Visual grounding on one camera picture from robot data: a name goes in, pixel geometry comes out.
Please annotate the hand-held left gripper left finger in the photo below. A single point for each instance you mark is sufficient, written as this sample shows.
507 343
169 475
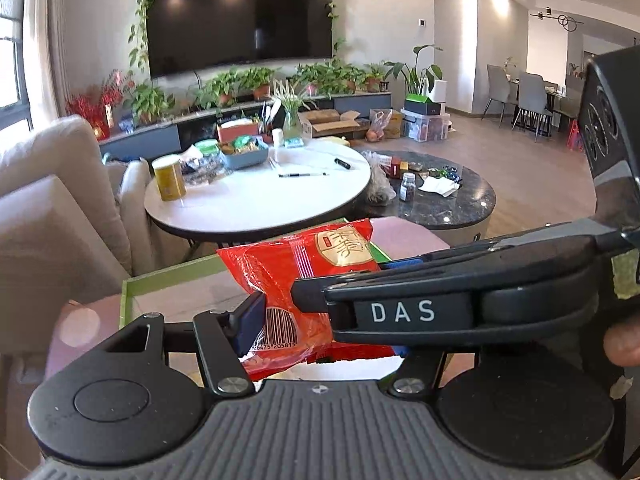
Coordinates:
252 322

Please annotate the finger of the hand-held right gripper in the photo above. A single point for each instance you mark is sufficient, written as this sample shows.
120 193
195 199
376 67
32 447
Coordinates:
405 262
350 287

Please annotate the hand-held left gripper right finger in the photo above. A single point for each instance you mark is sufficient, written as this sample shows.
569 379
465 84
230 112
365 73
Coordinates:
415 372

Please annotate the red snack packet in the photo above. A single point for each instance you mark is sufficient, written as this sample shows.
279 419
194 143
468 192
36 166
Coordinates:
280 270

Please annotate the green cardboard box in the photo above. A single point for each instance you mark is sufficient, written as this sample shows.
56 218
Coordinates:
170 274

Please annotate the person's right hand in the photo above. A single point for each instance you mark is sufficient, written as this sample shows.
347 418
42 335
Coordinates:
622 345

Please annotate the dark marble round table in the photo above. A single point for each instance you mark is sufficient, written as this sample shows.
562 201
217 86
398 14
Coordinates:
450 205

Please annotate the small glass bottle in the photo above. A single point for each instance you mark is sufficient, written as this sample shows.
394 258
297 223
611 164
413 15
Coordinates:
407 189

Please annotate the clear plastic bag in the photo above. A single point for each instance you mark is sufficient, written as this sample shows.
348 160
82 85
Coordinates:
379 185

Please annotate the white tissue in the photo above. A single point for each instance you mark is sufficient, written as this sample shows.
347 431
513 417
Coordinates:
439 186

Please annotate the pile of shiny candies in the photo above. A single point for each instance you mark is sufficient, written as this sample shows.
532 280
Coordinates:
445 175

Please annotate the small red box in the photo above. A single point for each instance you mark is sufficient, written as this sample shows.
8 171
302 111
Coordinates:
397 166

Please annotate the black marker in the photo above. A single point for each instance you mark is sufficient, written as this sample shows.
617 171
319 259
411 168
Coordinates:
343 163

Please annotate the white round table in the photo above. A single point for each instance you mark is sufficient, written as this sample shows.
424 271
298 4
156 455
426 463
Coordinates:
260 200

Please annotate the black pen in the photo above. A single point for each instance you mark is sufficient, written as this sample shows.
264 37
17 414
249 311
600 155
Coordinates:
300 175

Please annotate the clear storage bin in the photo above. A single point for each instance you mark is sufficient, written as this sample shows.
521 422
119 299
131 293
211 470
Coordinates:
425 127

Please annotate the plastic bag with fruit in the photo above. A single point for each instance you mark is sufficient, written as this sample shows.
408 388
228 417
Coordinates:
377 127

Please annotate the closed cardboard box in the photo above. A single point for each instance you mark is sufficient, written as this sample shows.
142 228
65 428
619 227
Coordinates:
396 122

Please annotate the green and black box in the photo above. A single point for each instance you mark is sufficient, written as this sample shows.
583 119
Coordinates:
422 105

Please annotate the open cardboard box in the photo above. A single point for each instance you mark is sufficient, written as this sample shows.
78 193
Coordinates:
330 122

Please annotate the blue basket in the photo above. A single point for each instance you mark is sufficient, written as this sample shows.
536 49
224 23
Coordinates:
245 161

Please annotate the pile of clear wrappers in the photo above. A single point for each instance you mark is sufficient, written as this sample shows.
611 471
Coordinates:
202 167

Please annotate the yellow can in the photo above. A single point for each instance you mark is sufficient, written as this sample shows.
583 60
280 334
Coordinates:
169 180

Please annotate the small white bottle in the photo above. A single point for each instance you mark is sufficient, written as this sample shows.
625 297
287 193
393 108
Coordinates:
277 137

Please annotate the glass vase with plant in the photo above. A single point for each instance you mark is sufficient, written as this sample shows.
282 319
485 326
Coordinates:
292 127

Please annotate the green lidded container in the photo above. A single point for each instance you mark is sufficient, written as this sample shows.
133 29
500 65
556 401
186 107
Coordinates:
207 146

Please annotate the potted green plant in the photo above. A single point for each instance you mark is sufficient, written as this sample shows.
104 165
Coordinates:
259 80
375 77
217 87
147 102
330 77

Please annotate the pen holder with pens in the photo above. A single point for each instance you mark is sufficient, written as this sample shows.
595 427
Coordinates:
269 117

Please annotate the large-leaf floor plant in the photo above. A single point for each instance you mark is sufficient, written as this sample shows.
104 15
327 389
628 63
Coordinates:
415 72

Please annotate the orange tissue box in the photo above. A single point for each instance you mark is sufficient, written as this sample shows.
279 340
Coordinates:
235 132

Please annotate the grey dining chair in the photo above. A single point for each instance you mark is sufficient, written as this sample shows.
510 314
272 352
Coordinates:
532 97
497 85

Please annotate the grey television console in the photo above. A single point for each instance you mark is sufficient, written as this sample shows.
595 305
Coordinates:
145 142

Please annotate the dining table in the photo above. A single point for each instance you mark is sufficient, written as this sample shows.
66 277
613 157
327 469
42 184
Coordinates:
557 94

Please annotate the beige sofa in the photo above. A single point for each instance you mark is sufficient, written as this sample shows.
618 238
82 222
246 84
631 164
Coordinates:
50 220

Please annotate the hanging green vine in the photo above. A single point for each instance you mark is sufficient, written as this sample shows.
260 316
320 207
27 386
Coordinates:
334 15
140 20

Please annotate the red flower decoration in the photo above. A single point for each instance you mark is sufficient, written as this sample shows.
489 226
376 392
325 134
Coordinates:
90 107

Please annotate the ceiling track light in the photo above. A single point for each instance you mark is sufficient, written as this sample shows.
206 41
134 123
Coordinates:
562 20

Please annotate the white curtain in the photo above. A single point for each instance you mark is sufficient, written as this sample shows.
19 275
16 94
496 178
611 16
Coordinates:
47 35

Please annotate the black framed window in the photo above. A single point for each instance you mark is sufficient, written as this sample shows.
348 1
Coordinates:
12 45

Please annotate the wall television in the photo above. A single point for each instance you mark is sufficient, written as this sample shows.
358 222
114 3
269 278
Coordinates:
240 20

